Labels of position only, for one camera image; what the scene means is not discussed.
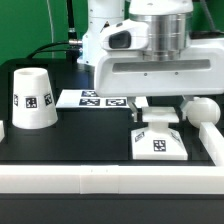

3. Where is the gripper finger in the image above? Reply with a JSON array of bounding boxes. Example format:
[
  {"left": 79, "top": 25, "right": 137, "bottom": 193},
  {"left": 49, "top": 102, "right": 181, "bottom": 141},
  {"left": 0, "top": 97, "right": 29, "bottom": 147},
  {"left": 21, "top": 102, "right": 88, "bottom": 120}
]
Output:
[
  {"left": 180, "top": 96, "right": 194, "bottom": 120},
  {"left": 127, "top": 97, "right": 138, "bottom": 122}
]

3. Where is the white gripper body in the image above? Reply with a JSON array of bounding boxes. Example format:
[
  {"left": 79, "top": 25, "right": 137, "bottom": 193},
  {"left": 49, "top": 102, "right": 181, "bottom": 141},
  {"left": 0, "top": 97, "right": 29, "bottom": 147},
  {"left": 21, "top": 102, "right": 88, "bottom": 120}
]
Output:
[{"left": 94, "top": 20, "right": 224, "bottom": 97}]

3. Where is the white lamp bulb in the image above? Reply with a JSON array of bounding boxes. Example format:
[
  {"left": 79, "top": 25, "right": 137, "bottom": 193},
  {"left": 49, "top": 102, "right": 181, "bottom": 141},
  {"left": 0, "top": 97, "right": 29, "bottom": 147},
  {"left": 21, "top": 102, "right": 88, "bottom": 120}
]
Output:
[{"left": 187, "top": 98, "right": 221, "bottom": 128}]

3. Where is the white lamp base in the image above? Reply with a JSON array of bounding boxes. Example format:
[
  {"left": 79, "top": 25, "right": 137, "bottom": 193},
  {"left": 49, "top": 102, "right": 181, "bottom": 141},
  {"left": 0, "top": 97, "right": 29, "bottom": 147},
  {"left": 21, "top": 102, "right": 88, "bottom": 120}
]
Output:
[{"left": 131, "top": 107, "right": 188, "bottom": 160}]

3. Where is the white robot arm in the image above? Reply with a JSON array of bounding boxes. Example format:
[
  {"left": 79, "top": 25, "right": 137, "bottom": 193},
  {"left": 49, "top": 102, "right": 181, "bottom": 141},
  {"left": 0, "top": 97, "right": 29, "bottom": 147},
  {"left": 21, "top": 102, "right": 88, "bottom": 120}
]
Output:
[{"left": 80, "top": 0, "right": 224, "bottom": 119}]

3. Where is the white lamp shade cone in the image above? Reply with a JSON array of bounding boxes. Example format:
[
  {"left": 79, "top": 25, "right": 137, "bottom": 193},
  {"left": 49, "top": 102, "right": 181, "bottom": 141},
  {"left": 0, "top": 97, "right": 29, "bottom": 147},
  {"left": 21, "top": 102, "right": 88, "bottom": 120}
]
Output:
[{"left": 12, "top": 67, "right": 58, "bottom": 129}]

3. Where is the white marker sheet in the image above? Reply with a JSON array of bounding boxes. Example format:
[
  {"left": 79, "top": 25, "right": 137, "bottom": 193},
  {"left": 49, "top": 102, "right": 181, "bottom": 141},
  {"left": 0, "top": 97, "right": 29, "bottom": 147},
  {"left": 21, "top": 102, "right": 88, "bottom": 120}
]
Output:
[{"left": 55, "top": 88, "right": 150, "bottom": 110}]

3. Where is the white front fence bar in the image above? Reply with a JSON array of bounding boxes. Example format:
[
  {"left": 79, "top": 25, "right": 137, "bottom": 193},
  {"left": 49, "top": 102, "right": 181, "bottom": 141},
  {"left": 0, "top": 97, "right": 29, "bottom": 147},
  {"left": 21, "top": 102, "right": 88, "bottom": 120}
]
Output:
[{"left": 0, "top": 165, "right": 224, "bottom": 194}]

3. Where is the white left fence bar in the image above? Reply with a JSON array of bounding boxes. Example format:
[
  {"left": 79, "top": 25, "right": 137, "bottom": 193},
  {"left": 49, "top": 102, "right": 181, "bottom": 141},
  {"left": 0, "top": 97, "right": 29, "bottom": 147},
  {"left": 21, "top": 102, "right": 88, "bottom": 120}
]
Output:
[{"left": 0, "top": 120, "right": 5, "bottom": 142}]

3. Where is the thick black cable with connector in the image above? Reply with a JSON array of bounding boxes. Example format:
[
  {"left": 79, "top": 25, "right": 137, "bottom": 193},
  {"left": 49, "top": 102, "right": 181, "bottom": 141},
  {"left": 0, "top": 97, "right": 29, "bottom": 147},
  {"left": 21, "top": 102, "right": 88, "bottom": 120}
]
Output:
[{"left": 66, "top": 0, "right": 78, "bottom": 61}]

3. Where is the thin white cable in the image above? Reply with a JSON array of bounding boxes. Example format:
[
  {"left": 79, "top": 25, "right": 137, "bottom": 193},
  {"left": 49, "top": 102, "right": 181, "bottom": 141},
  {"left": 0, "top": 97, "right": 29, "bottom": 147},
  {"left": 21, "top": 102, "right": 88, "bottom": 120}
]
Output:
[{"left": 46, "top": 0, "right": 55, "bottom": 59}]

